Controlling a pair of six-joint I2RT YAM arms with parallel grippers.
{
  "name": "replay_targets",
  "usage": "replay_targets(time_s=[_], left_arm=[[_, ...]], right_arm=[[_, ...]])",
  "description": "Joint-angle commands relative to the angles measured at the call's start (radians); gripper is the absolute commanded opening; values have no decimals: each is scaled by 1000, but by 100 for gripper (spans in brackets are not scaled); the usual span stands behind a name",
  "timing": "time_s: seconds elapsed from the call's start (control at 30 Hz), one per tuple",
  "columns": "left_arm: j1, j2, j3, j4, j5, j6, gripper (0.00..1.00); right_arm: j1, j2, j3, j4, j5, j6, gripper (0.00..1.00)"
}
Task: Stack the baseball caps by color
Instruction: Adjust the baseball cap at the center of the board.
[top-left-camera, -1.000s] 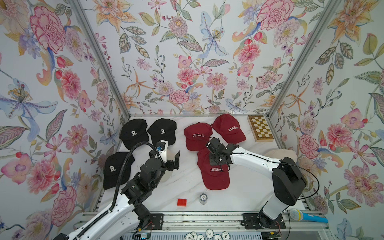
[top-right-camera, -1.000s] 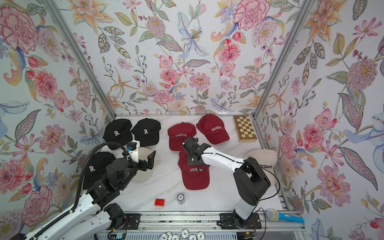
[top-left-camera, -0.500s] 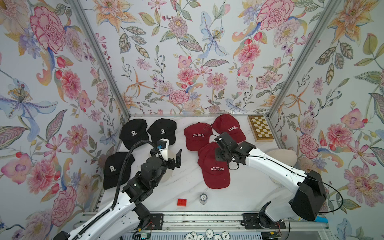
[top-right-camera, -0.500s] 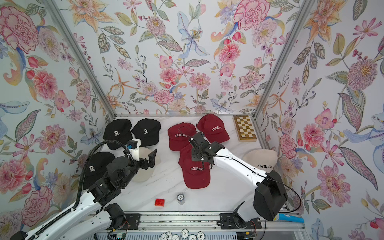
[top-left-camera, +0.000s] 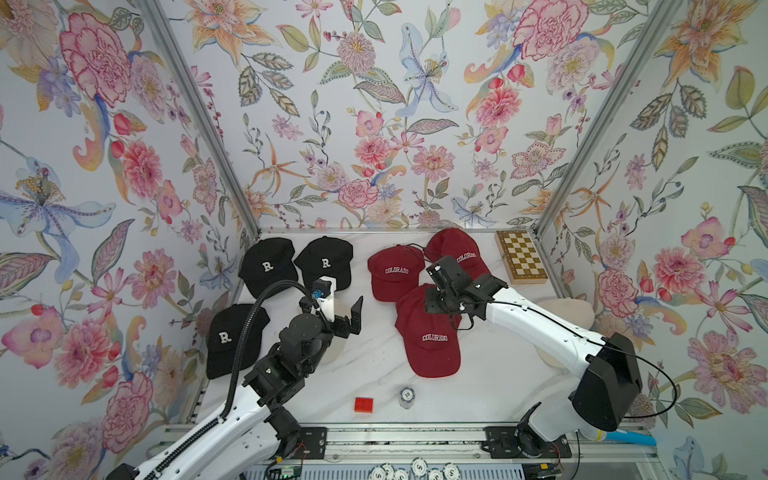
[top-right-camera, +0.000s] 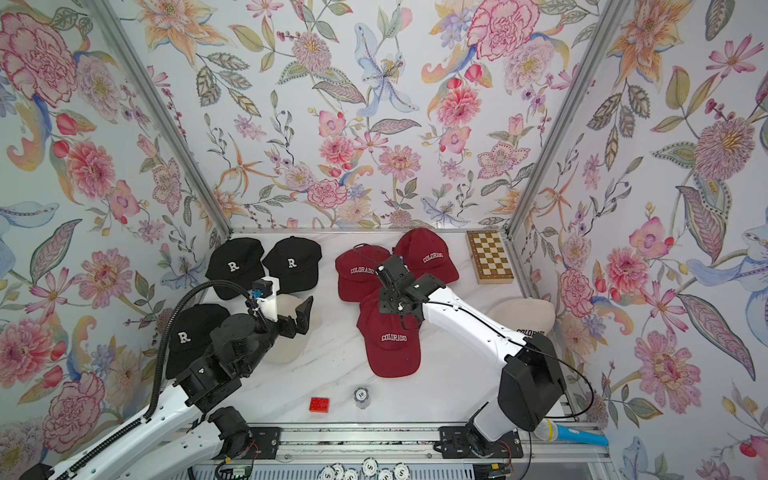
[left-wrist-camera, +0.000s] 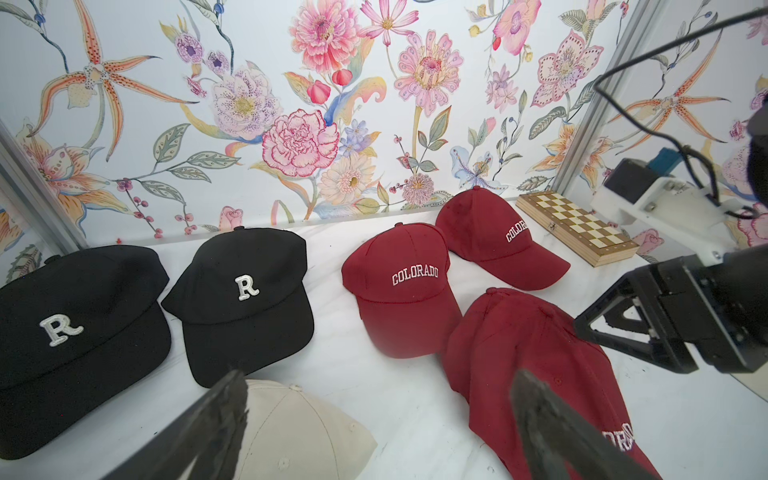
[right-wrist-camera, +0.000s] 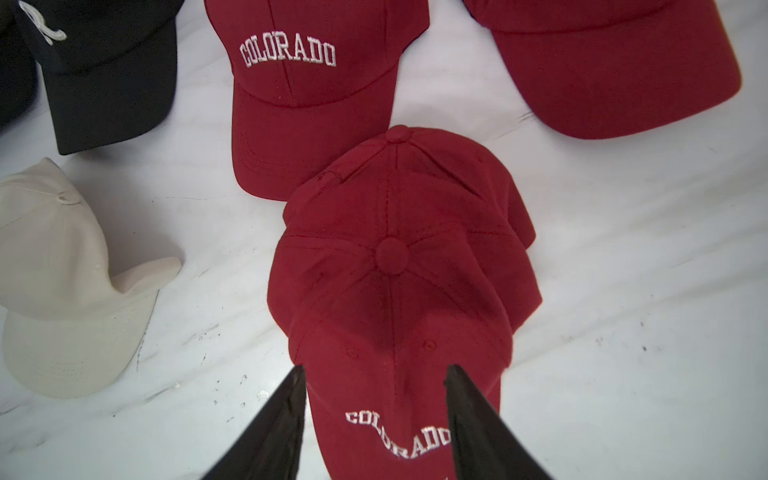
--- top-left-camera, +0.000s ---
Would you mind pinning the cream cap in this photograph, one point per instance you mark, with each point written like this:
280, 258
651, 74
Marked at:
576, 311
335, 350

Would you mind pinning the aluminium front rail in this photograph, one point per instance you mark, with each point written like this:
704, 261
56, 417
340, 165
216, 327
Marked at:
453, 442

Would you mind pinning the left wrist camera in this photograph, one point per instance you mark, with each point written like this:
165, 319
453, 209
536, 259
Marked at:
323, 290

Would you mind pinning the cream cap left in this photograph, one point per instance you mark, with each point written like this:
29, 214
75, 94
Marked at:
335, 350

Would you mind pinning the red cap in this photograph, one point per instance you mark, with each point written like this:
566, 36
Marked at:
455, 243
395, 271
430, 340

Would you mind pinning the poker chips row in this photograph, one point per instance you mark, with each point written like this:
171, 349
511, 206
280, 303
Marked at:
417, 469

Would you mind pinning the black cap front left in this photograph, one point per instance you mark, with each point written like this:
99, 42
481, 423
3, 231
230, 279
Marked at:
223, 337

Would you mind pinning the cream cap right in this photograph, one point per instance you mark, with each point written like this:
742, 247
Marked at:
576, 311

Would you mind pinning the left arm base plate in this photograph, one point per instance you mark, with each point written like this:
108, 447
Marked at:
308, 443

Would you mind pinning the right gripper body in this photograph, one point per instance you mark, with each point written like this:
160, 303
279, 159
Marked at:
439, 304

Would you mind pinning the small glass jar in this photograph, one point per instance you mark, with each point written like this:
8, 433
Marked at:
406, 397

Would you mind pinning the black cap back middle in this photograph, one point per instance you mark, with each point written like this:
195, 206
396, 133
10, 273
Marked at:
326, 256

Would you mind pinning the wooden chess board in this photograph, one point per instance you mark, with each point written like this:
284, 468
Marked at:
520, 257

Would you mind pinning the black cap back left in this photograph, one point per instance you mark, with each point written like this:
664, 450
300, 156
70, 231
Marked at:
267, 262

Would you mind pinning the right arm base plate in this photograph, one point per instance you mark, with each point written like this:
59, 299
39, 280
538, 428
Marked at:
509, 442

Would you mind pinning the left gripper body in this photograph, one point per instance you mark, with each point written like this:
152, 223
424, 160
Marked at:
325, 332

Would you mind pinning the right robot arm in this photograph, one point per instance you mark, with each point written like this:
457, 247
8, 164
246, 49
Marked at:
606, 367

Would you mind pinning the blue microphone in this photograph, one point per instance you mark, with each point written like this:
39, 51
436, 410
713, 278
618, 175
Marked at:
628, 437

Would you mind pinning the black cap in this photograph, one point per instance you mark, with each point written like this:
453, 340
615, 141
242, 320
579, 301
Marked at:
267, 262
223, 337
326, 256

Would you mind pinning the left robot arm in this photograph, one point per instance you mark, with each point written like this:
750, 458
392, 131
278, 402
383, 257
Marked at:
253, 423

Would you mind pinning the red plastic block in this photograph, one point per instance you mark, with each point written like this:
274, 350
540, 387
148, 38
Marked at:
363, 405

